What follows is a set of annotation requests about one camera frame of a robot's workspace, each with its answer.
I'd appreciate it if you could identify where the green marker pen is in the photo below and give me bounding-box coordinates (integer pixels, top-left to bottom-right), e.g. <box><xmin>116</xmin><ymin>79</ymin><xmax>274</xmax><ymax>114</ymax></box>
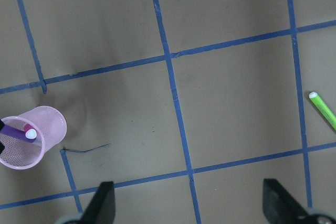
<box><xmin>308</xmin><ymin>91</ymin><xmax>335</xmax><ymax>130</ymax></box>

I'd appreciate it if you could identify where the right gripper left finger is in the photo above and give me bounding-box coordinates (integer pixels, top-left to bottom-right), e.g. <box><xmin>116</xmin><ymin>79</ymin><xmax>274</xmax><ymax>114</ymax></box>
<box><xmin>80</xmin><ymin>182</ymin><xmax>115</xmax><ymax>224</ymax></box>

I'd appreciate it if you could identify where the pink marker pen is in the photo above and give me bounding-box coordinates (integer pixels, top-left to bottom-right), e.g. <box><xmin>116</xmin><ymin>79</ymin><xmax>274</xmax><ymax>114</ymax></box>
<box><xmin>24</xmin><ymin>124</ymin><xmax>33</xmax><ymax>132</ymax></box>

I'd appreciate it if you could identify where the pink mesh cup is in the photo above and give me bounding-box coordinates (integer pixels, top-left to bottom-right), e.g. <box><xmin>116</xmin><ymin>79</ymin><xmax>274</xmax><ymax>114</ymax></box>
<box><xmin>1</xmin><ymin>106</ymin><xmax>67</xmax><ymax>170</ymax></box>

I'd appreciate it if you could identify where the purple marker pen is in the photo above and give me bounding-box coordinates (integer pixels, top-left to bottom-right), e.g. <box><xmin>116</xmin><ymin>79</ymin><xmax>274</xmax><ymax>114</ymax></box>
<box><xmin>2</xmin><ymin>125</ymin><xmax>37</xmax><ymax>143</ymax></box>

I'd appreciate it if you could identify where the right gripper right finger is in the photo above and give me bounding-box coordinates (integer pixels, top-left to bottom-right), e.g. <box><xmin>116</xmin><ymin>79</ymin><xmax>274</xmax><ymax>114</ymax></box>
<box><xmin>262</xmin><ymin>178</ymin><xmax>309</xmax><ymax>223</ymax></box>

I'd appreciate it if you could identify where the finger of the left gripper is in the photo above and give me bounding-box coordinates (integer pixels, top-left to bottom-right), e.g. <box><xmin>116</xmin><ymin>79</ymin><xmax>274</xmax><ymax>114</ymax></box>
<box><xmin>0</xmin><ymin>121</ymin><xmax>5</xmax><ymax>154</ymax></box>

